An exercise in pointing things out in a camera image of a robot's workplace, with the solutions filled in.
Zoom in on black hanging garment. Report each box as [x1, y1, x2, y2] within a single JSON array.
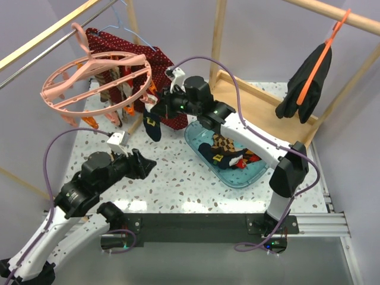
[[275, 43, 332, 124]]

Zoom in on brown striped hanging socks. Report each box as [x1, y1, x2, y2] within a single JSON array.
[[95, 66, 135, 127]]

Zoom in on navy green striped sock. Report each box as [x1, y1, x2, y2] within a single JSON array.
[[198, 142, 214, 162]]

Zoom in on blue wire hanger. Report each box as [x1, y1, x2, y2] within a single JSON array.
[[97, 1, 157, 52]]

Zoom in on right wooden clothes rack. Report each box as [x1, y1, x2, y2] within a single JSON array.
[[210, 1, 379, 148]]

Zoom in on navy buckle sock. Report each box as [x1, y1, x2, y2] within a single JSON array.
[[205, 151, 243, 170]]

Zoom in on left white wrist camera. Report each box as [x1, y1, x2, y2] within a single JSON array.
[[106, 131, 130, 154]]

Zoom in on left wooden clothes rack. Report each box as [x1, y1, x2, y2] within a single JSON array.
[[0, 0, 143, 220]]

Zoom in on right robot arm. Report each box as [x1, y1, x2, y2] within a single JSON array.
[[151, 76, 309, 233]]

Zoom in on red black argyle sock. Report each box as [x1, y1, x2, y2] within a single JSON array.
[[235, 150, 261, 169]]

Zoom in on orange plastic hanger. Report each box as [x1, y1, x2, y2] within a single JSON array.
[[296, 9, 351, 106]]

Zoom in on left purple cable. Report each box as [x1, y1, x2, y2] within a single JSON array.
[[0, 127, 113, 285]]

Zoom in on teal plastic basin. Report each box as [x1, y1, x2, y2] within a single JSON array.
[[184, 121, 268, 188]]

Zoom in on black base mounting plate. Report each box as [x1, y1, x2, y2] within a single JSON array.
[[100, 213, 299, 250]]

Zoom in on navy patterned hanging sock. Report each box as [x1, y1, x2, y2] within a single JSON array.
[[143, 110, 162, 142]]

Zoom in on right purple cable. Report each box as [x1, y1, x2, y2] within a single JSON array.
[[172, 56, 321, 252]]

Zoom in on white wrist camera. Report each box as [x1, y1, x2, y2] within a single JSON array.
[[165, 66, 185, 93], [106, 131, 130, 154]]

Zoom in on purple cable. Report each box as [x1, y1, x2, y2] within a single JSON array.
[[0, 127, 113, 285], [172, 56, 321, 252]]

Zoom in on brown checkered sock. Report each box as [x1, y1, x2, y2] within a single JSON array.
[[211, 133, 236, 156]]

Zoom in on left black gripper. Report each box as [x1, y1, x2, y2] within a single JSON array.
[[97, 145, 157, 193]]

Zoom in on red polka dot garment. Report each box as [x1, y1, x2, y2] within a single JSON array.
[[85, 28, 188, 130]]

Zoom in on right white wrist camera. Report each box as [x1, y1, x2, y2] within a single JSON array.
[[165, 66, 185, 93]]

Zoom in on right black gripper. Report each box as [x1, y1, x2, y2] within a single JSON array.
[[151, 85, 201, 121]]

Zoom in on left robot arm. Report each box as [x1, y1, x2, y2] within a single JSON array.
[[1, 149, 157, 284]]

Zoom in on wooden clothes rack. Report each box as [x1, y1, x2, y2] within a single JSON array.
[[210, 1, 379, 148], [0, 0, 143, 220]]

